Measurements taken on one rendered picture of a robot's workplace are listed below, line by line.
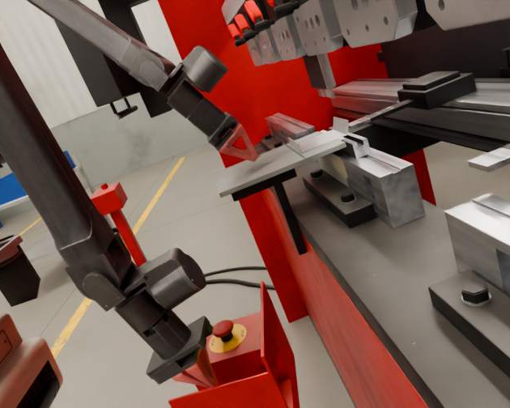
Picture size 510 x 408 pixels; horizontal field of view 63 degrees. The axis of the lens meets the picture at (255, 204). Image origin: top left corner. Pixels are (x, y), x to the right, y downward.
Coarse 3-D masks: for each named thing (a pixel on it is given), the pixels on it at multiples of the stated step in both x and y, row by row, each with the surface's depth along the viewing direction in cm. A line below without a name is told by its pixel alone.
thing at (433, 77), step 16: (416, 80) 91; (432, 80) 85; (448, 80) 85; (464, 80) 84; (400, 96) 94; (416, 96) 87; (432, 96) 84; (448, 96) 84; (384, 112) 88; (352, 128) 88
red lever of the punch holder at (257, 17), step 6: (252, 0) 88; (246, 6) 88; (252, 6) 87; (252, 12) 86; (258, 12) 86; (252, 18) 86; (258, 18) 85; (258, 24) 84; (264, 24) 84; (270, 24) 84; (258, 30) 84
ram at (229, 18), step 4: (220, 0) 148; (224, 0) 139; (236, 0) 118; (240, 0) 112; (244, 0) 107; (220, 4) 152; (232, 4) 127; (236, 4) 120; (240, 4) 114; (232, 8) 130; (236, 8) 123; (228, 12) 141; (232, 12) 133; (236, 12) 126; (228, 16) 145; (232, 16) 136; (228, 20) 148; (232, 20) 146; (228, 24) 155
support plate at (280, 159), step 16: (288, 144) 95; (336, 144) 80; (256, 160) 92; (272, 160) 87; (288, 160) 82; (304, 160) 79; (224, 176) 89; (240, 176) 84; (256, 176) 80; (272, 176) 79; (224, 192) 79
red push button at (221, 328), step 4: (224, 320) 74; (228, 320) 74; (216, 324) 74; (220, 324) 73; (224, 324) 73; (228, 324) 72; (232, 324) 73; (216, 328) 73; (220, 328) 72; (224, 328) 72; (228, 328) 72; (232, 328) 72; (216, 332) 72; (220, 332) 71; (224, 332) 71; (228, 332) 71; (216, 336) 72; (220, 336) 71; (224, 336) 72; (228, 336) 73; (232, 336) 73; (224, 340) 73; (228, 340) 73
